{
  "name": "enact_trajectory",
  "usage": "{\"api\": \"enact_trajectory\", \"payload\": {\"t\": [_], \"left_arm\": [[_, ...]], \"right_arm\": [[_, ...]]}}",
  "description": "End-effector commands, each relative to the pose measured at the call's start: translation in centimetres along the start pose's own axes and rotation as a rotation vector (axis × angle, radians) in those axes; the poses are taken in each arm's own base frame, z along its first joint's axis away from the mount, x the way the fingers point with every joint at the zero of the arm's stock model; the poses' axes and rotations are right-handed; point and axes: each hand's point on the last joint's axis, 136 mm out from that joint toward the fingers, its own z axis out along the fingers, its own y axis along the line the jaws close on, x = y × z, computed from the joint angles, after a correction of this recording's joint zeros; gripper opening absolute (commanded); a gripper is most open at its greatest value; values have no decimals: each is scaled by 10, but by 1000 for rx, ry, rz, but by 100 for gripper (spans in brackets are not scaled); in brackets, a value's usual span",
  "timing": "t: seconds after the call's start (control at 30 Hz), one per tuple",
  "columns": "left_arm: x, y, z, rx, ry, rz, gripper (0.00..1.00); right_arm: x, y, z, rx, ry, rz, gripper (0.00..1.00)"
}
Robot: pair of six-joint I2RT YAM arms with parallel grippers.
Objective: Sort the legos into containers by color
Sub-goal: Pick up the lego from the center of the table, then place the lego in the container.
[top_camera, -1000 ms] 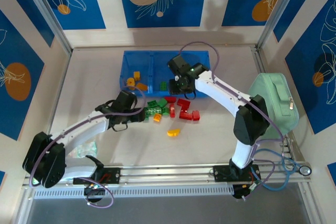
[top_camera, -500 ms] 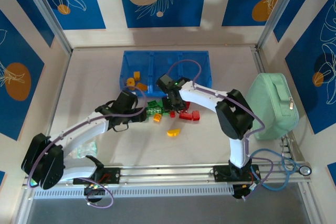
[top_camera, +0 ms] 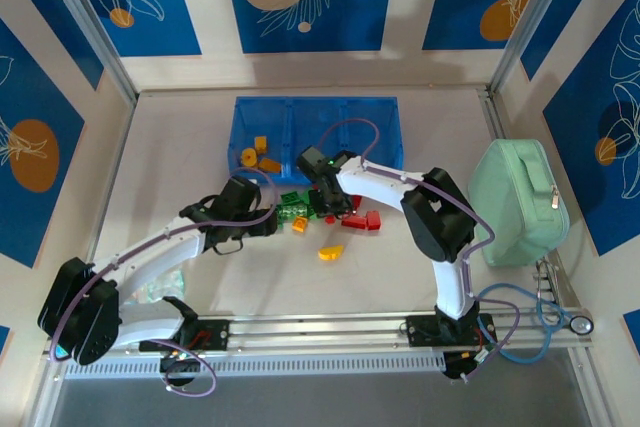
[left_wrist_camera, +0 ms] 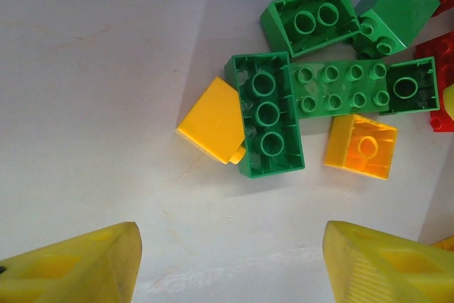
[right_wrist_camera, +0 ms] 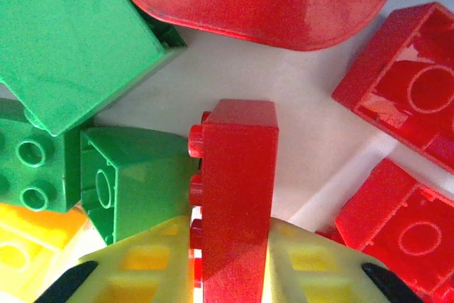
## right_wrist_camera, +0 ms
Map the red curved lego brick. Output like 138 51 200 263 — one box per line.
107 0 397 52

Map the yellow lego brick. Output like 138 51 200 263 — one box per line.
0 202 89 303

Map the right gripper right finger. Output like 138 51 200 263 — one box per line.
267 219 426 303

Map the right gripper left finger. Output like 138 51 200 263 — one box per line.
33 215 195 303

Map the green sloped lego brick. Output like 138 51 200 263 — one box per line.
79 126 199 246

